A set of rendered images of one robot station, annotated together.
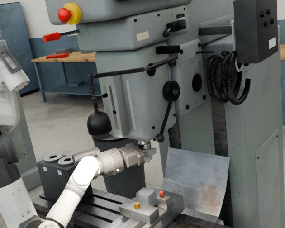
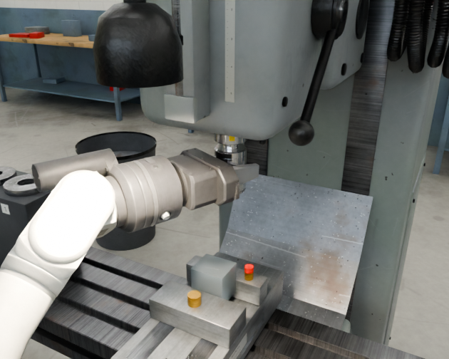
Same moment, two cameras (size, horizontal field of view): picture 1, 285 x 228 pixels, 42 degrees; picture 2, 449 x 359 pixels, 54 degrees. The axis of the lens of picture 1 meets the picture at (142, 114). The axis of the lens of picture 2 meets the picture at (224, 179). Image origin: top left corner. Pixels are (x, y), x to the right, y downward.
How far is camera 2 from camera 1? 0.75 m
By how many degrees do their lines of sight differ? 13
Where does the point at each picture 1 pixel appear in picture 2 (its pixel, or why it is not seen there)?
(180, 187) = (262, 251)
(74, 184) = (35, 256)
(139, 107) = (256, 32)
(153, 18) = not seen: outside the picture
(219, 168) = (348, 217)
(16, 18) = not seen: outside the picture
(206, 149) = (323, 179)
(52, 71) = (18, 59)
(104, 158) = (130, 181)
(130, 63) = not seen: outside the picture
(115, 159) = (162, 186)
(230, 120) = (393, 120)
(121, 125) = (195, 85)
